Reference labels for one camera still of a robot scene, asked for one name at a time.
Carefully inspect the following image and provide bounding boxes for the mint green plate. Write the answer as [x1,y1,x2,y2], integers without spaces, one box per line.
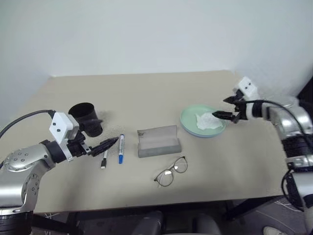
[180,104,228,137]

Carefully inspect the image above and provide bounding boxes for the white marker with blue cap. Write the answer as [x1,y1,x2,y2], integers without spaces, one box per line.
[118,133,126,165]

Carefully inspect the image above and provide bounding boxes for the dark object at wall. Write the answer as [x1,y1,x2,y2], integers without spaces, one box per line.
[296,72,313,106]

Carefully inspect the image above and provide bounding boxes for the crumpled white tissue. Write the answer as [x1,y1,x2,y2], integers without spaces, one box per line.
[194,112,227,131]

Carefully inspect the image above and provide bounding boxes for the grey open glasses case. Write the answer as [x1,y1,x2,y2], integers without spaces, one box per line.
[136,125,182,159]

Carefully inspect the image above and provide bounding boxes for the light blue plate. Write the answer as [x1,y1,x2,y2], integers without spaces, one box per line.
[180,119,227,139]

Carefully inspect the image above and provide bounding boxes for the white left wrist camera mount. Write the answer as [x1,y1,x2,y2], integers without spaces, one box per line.
[48,112,80,163]

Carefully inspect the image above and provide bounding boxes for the black plastic cup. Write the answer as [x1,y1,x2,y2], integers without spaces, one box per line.
[67,102,103,138]

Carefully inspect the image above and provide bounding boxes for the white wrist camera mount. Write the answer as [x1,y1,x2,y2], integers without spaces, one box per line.
[48,112,80,163]
[233,76,260,121]

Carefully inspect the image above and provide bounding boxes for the white marker with black cap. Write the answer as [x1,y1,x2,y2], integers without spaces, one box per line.
[100,148,109,170]

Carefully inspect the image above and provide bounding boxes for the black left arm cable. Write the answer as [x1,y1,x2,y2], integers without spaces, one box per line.
[0,110,55,138]

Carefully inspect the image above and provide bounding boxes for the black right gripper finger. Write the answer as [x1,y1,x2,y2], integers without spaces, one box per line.
[223,95,242,105]
[212,110,236,121]

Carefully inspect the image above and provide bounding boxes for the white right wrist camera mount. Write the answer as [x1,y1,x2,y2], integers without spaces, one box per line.
[233,76,260,121]

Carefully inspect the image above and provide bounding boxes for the thin-framed round eyeglasses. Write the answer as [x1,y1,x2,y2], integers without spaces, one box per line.
[154,156,189,188]

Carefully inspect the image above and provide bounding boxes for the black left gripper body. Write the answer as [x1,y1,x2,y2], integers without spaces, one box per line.
[66,132,95,158]

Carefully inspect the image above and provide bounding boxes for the white shoe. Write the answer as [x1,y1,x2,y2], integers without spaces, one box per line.
[263,226,286,235]

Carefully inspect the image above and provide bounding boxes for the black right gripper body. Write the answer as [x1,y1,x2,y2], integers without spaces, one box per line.
[231,89,247,124]

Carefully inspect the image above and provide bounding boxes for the black table leg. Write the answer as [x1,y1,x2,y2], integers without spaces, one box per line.
[221,195,285,221]

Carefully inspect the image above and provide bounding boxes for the dark grey rounded shape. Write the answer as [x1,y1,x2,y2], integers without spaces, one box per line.
[192,212,222,235]

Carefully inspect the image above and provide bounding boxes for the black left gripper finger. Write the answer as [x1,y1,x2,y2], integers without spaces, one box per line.
[91,137,120,157]
[80,118,104,127]

